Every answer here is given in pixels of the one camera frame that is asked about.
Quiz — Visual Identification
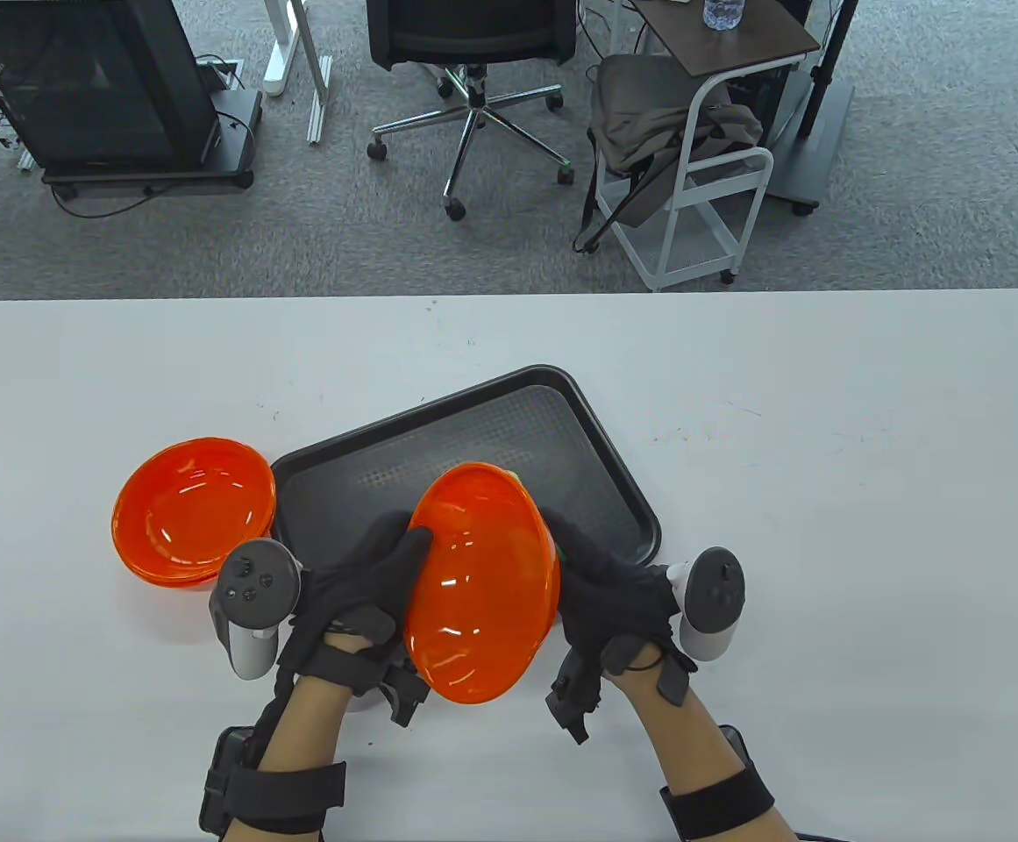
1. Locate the person's right hand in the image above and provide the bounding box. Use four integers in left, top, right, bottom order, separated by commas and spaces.
542, 507, 699, 678

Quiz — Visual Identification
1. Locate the orange plastic bowl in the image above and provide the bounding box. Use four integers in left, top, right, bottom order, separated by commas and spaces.
405, 461, 560, 706

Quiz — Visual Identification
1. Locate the grey brown bag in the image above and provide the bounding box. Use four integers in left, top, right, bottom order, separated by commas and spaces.
572, 54, 765, 255

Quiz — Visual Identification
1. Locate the grey white left controller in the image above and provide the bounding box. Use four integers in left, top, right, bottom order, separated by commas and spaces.
210, 538, 304, 681

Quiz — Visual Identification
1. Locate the black left forearm strap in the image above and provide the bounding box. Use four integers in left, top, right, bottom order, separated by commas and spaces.
198, 724, 348, 836

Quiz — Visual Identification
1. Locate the white desk leg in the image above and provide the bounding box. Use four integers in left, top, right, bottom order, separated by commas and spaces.
260, 0, 335, 146

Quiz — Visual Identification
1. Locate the black screen on wheeled stand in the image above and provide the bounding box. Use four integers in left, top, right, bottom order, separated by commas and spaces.
0, 0, 264, 196

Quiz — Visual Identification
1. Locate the black plastic tray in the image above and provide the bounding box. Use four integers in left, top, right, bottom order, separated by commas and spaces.
269, 364, 664, 573

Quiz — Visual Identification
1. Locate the stack of orange bowls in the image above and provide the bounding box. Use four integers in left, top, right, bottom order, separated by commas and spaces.
110, 436, 278, 591

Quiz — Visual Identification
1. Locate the grey white right controller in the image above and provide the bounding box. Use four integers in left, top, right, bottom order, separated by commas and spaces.
667, 546, 747, 664

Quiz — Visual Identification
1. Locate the black forearm strap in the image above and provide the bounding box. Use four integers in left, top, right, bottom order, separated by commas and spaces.
198, 724, 348, 836
658, 723, 778, 842

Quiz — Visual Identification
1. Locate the white cart with brown top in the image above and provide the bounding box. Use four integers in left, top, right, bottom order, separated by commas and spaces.
594, 0, 825, 292

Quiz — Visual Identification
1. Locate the black office chair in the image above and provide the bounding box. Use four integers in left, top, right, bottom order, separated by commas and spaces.
365, 0, 579, 221

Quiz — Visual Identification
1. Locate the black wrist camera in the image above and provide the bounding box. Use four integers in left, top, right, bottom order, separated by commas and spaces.
545, 651, 608, 746
375, 658, 432, 729

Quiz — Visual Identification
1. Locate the grey floor stand with pole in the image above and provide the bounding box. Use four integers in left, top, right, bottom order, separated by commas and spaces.
766, 0, 861, 217

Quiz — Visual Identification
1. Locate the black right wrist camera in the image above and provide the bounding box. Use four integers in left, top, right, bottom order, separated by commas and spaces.
545, 651, 608, 746

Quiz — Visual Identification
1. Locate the grey white controller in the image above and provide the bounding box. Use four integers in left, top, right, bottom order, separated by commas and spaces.
210, 538, 304, 681
667, 546, 747, 664

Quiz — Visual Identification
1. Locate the black right forearm strap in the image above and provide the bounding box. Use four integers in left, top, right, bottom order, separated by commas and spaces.
658, 723, 778, 842

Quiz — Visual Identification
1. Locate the person's left forearm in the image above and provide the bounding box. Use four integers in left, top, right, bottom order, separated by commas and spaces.
226, 633, 380, 842

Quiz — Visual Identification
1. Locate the person's right forearm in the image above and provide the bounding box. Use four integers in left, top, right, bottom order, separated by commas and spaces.
621, 653, 797, 842

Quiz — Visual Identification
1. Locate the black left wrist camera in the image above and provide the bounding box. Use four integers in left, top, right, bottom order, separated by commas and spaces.
375, 658, 432, 729

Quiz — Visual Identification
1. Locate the person's left hand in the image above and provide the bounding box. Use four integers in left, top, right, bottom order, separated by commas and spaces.
277, 511, 437, 678

